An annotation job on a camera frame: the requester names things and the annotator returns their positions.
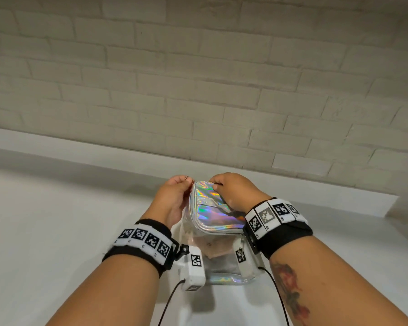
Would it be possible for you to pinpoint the person's left hand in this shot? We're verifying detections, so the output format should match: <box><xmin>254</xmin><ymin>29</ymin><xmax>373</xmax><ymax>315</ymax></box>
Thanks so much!
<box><xmin>141</xmin><ymin>175</ymin><xmax>196</xmax><ymax>230</ymax></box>

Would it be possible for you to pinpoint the person's right hand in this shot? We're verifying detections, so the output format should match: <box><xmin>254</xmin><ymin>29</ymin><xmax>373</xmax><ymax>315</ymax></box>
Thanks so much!
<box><xmin>209</xmin><ymin>172</ymin><xmax>272</xmax><ymax>214</ymax></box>

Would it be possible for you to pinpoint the holographic clear pouch bag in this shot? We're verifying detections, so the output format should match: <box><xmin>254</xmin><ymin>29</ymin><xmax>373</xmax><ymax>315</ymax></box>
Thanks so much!
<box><xmin>180</xmin><ymin>181</ymin><xmax>263</xmax><ymax>286</ymax></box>

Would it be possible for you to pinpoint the person's right forearm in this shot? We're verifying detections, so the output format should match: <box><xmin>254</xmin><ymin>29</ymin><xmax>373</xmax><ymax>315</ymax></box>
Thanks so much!
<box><xmin>269</xmin><ymin>234</ymin><xmax>408</xmax><ymax>326</ymax></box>

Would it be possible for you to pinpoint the person's left forearm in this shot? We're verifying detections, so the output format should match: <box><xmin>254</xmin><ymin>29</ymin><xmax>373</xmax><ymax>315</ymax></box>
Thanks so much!
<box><xmin>46</xmin><ymin>254</ymin><xmax>161</xmax><ymax>326</ymax></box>

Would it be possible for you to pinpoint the black wristband with marker tags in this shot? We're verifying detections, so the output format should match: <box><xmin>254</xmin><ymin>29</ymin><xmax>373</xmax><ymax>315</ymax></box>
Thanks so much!
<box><xmin>243</xmin><ymin>198</ymin><xmax>313</xmax><ymax>260</ymax></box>
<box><xmin>102</xmin><ymin>219</ymin><xmax>181</xmax><ymax>279</ymax></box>

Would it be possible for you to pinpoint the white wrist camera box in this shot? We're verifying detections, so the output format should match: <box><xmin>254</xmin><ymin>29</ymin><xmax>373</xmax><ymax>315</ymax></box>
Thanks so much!
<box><xmin>180</xmin><ymin>246</ymin><xmax>207</xmax><ymax>292</ymax></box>
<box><xmin>233</xmin><ymin>234</ymin><xmax>260</xmax><ymax>276</ymax></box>

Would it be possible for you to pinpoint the black cable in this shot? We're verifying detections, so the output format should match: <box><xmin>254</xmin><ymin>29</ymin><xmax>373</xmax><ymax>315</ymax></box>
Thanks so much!
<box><xmin>258</xmin><ymin>266</ymin><xmax>291</xmax><ymax>326</ymax></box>
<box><xmin>157</xmin><ymin>278</ymin><xmax>187</xmax><ymax>326</ymax></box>

